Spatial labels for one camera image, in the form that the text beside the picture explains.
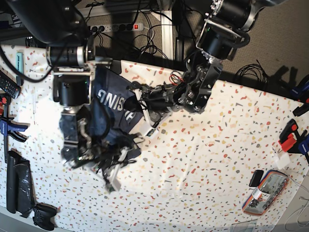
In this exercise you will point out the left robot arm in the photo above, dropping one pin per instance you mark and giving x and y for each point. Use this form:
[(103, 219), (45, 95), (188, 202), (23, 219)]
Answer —
[(224, 32)]

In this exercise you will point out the black table clamp bracket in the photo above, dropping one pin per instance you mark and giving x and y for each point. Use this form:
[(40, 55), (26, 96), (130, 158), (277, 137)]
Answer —
[(116, 67)]

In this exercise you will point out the red black clamp left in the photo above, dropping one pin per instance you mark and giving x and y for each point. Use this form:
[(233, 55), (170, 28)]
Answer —
[(5, 101)]

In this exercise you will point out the aluminium table leg profile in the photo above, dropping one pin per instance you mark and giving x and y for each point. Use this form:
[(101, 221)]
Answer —
[(165, 7)]

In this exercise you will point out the blue T-shirt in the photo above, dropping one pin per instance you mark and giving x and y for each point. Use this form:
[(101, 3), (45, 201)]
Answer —
[(113, 113)]

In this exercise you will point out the small black box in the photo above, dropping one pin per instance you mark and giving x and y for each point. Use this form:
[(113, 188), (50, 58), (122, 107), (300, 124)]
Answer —
[(256, 178)]

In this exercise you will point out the black game controller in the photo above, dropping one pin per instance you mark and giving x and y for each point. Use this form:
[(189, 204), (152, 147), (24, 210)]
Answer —
[(42, 216)]

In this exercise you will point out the blue black bar clamp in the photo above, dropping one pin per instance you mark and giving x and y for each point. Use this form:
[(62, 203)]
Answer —
[(9, 128)]

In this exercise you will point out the terrazzo pattern table cloth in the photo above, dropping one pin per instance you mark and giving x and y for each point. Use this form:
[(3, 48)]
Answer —
[(192, 176)]

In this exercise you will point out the black plastic bag roll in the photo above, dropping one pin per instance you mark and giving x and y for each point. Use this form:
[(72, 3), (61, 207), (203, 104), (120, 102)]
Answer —
[(19, 191)]

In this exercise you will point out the blue clamp far right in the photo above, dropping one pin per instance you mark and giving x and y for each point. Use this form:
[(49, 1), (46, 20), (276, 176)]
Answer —
[(301, 93)]

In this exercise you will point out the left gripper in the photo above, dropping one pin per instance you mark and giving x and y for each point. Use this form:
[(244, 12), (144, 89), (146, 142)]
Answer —
[(155, 103)]

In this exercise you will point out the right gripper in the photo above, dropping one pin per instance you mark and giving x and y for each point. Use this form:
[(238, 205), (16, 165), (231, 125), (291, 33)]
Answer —
[(116, 156)]

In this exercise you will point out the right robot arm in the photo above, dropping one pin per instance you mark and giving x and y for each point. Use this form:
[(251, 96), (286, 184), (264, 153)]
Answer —
[(70, 53)]

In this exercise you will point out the white plastic part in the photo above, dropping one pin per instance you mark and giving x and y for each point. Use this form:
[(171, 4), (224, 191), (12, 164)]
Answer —
[(281, 159)]

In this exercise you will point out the orange blue tool case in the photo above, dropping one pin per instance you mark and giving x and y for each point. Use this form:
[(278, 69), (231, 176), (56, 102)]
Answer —
[(265, 193)]

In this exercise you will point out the white power strip red switch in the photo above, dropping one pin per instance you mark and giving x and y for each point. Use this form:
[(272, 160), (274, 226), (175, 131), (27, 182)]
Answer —
[(109, 28)]

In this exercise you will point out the red black clamp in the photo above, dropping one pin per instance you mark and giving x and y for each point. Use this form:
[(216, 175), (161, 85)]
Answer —
[(5, 101), (292, 141)]

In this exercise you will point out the black TV remote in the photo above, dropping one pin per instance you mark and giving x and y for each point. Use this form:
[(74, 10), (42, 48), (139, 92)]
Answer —
[(9, 86)]

